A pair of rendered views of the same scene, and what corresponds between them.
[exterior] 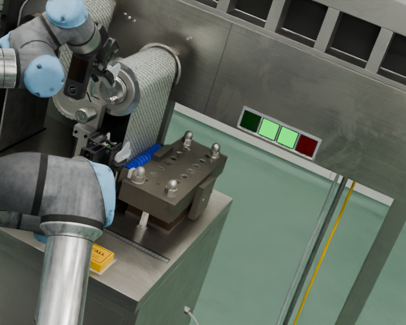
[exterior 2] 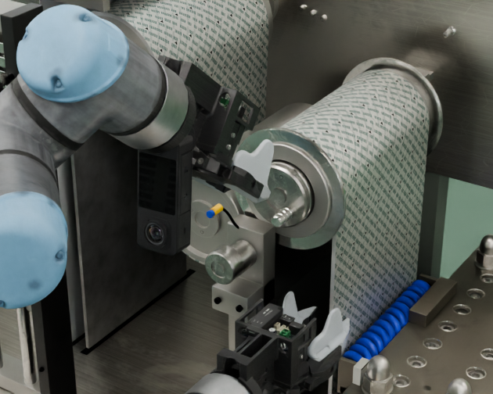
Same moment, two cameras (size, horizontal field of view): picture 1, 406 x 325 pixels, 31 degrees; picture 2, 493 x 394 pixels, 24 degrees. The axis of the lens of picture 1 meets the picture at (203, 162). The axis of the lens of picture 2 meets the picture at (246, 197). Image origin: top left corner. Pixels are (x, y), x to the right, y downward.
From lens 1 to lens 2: 66 cm
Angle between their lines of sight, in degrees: 16
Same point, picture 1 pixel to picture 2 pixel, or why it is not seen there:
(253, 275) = not seen: outside the picture
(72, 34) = (98, 112)
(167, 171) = (449, 349)
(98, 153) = (260, 358)
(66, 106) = (196, 239)
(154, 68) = (372, 120)
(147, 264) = not seen: outside the picture
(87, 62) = (173, 162)
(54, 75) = (30, 247)
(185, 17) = not seen: outside the picture
